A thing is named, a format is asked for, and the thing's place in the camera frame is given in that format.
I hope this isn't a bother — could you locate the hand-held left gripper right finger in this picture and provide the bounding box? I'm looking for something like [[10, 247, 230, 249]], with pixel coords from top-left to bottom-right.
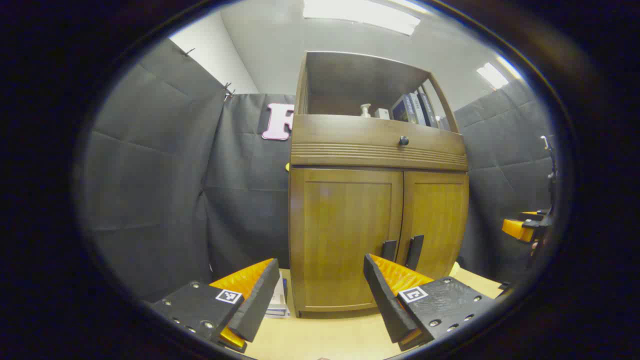
[[363, 253, 498, 352]]

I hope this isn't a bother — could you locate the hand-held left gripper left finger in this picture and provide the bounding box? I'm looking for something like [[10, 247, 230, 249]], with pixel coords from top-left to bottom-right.
[[150, 258, 281, 353]]

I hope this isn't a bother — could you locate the wooden shoe cabinet door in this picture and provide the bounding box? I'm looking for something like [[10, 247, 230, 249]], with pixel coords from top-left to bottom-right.
[[290, 168, 405, 312], [397, 171, 470, 281]]

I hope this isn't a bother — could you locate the wooden double-door shoe cabinet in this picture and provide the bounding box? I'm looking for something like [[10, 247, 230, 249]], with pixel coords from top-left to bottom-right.
[[287, 51, 471, 319]]

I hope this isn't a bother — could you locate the beige cover book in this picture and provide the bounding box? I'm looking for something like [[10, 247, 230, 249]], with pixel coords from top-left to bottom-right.
[[267, 278, 288, 308]]

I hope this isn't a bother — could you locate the dark upright book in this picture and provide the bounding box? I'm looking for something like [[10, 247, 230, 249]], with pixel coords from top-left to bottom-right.
[[391, 95, 416, 124], [417, 91, 440, 128]]

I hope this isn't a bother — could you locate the ceiling light panel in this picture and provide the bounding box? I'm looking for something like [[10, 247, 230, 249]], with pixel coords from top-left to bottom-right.
[[476, 62, 510, 91]]

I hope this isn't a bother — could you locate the grey upright book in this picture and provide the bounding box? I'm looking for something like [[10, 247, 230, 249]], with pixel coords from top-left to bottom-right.
[[407, 93, 428, 126]]

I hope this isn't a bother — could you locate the black backdrop cloth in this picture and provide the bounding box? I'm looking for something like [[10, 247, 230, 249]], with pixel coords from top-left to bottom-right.
[[75, 39, 558, 303]]

